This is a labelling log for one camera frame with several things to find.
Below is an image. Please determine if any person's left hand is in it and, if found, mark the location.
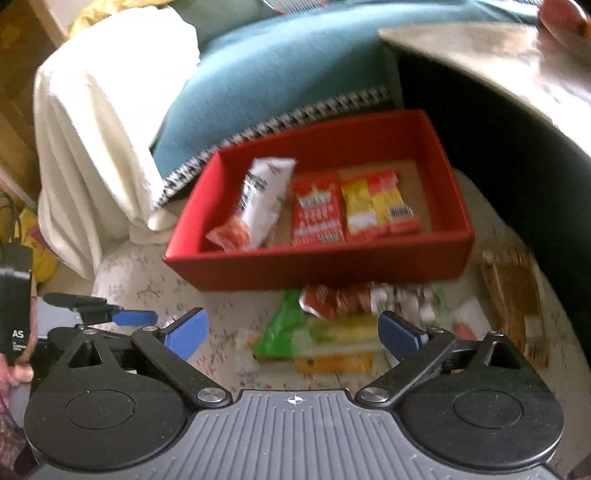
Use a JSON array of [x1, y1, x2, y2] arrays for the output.
[[1, 293, 38, 404]]

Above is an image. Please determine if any red cardboard box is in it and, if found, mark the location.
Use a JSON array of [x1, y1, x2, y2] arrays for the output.
[[164, 110, 475, 291]]

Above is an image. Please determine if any green bamboo shoot packet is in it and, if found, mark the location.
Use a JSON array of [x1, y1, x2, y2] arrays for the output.
[[252, 290, 383, 376]]

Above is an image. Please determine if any marble coffee table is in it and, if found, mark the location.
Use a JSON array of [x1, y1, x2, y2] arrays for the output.
[[378, 22, 590, 156]]

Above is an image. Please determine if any yellow red snack packet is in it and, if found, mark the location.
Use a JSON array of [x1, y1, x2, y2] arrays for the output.
[[341, 169, 422, 241]]

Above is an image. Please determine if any red bag of apples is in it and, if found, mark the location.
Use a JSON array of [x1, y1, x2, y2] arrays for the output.
[[538, 0, 590, 41]]

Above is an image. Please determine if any clear sausage packet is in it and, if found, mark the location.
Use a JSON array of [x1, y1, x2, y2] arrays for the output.
[[452, 296, 492, 341]]

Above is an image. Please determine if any white black snack packet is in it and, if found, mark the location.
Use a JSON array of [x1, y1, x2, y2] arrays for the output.
[[205, 157, 297, 252]]

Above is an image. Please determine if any brown snack packet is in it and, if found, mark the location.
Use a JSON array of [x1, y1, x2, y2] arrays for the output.
[[477, 245, 549, 369]]

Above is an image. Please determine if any red white snack packet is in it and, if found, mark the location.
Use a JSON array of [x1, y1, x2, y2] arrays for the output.
[[291, 172, 346, 246]]

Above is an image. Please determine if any red badminton racket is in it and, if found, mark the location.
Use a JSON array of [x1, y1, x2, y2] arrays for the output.
[[263, 0, 329, 15]]

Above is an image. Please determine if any teal sofa cover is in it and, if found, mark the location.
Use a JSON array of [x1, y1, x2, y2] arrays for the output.
[[152, 1, 537, 207]]

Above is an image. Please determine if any white knitted blanket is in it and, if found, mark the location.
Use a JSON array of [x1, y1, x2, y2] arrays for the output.
[[33, 6, 199, 279]]

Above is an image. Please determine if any silver snack packet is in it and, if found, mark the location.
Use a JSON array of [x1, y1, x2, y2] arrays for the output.
[[298, 282, 438, 324]]

